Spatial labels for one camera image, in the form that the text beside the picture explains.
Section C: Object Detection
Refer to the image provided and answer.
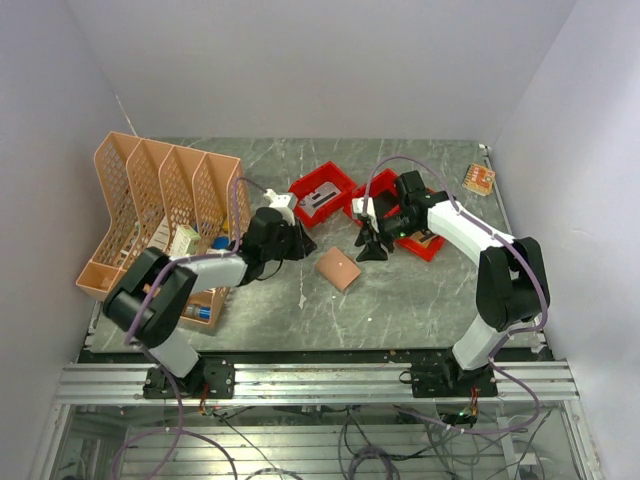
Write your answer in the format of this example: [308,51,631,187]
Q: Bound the white credit card stack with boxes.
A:
[299,182,341,217]

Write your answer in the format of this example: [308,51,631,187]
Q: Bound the brown item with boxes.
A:
[411,230,436,247]

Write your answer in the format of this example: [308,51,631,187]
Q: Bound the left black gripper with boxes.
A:
[263,217,318,262]

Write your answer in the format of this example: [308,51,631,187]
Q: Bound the orange spiral notepad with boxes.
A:
[462,164,496,196]

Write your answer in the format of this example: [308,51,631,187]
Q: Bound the peach file organizer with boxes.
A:
[76,132,251,301]

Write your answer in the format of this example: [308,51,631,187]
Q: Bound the green white carton box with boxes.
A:
[169,225,201,257]

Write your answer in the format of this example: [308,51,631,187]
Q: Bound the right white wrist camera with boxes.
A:
[351,197,376,220]

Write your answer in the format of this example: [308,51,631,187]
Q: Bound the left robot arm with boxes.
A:
[102,207,317,397]

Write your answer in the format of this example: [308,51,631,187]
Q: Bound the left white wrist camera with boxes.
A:
[263,189,298,225]

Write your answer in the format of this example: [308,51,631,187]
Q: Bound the red bin front pair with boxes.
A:
[343,168,400,225]

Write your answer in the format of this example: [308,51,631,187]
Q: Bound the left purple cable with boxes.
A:
[109,177,271,480]

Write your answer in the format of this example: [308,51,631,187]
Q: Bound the white ruler card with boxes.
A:
[147,217,170,251]

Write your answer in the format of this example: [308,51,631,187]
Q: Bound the yellow blue toy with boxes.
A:
[211,218,232,250]

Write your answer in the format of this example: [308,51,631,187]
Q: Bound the red bin with cards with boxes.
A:
[289,161,356,229]

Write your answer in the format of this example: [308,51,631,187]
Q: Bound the red bin pair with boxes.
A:
[343,168,400,225]
[394,188,447,262]

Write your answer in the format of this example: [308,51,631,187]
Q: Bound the aluminium rail frame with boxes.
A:
[54,361,579,406]

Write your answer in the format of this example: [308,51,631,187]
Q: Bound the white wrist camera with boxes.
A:
[351,197,376,220]
[263,189,298,225]

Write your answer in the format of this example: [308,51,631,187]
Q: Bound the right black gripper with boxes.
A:
[354,210,422,261]

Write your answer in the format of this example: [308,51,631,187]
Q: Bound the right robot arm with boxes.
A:
[352,171,550,398]

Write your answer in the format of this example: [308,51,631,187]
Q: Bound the brown leather card holder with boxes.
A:
[315,246,361,292]

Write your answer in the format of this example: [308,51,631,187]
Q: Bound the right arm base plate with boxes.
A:
[398,362,498,398]

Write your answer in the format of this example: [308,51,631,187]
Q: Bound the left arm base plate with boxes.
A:
[142,359,236,399]

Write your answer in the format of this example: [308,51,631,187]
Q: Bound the loose floor cables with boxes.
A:
[199,399,551,480]

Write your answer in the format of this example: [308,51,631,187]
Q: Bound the blue capped bottle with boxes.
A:
[183,304,211,323]

